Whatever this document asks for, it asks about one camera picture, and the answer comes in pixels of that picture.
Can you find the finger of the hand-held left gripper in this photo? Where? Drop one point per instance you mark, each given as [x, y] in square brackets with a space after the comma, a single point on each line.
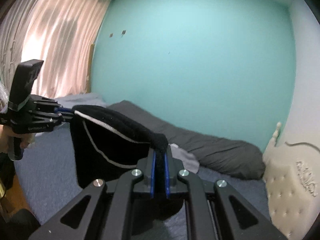
[65, 111]
[63, 119]

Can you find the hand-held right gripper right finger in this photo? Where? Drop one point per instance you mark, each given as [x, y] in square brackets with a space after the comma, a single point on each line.
[167, 177]

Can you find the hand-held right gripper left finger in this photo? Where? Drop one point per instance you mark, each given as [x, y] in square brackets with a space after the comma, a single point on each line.
[153, 177]

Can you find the black sweater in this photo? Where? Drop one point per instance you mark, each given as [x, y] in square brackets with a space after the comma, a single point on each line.
[112, 142]

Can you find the person's left forearm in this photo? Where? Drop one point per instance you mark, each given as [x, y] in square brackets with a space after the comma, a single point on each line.
[5, 170]

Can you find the person's left hand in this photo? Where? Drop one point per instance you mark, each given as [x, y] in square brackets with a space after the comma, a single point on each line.
[3, 141]

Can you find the light grey blanket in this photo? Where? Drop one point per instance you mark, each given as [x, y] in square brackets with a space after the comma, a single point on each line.
[85, 98]

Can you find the grey sweatshirt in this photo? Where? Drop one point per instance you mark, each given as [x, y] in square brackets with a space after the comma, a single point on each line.
[187, 160]

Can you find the bed with blue sheet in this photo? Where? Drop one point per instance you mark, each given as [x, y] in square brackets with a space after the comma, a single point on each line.
[50, 167]

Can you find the dark grey long pillow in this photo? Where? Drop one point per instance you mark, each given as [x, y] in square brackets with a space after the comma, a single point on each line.
[212, 152]

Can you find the wooden board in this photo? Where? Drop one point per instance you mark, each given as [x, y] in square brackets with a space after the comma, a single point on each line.
[90, 65]

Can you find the pink curtain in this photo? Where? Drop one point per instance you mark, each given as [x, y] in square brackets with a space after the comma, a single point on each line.
[62, 42]

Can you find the cream tufted headboard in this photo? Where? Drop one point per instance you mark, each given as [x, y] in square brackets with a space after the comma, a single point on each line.
[287, 185]

